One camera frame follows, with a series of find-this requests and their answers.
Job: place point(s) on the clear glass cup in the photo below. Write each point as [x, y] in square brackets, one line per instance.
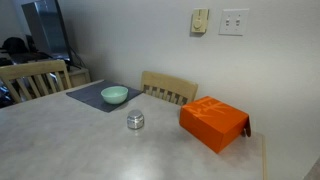
[135, 114]

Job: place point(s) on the wooden slat-back chair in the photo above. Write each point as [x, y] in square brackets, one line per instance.
[166, 83]
[30, 70]

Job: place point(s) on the light wooden cabinet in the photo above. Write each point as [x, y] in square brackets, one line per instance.
[79, 76]

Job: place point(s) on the beige wall thermostat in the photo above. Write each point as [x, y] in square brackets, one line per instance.
[199, 20]

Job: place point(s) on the mint green bowl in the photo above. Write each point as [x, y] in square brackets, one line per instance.
[114, 95]

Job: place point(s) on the orange cardboard box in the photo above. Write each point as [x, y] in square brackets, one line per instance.
[213, 123]

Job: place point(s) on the dark grey placemat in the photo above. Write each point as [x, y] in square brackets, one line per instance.
[86, 95]

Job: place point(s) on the black flat screen monitor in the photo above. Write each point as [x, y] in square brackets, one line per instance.
[46, 26]

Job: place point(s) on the white double light switch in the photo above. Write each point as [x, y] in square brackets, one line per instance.
[233, 22]

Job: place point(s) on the silver tin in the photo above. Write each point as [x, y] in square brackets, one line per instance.
[135, 124]

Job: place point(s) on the black bag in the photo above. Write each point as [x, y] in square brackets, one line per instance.
[14, 45]

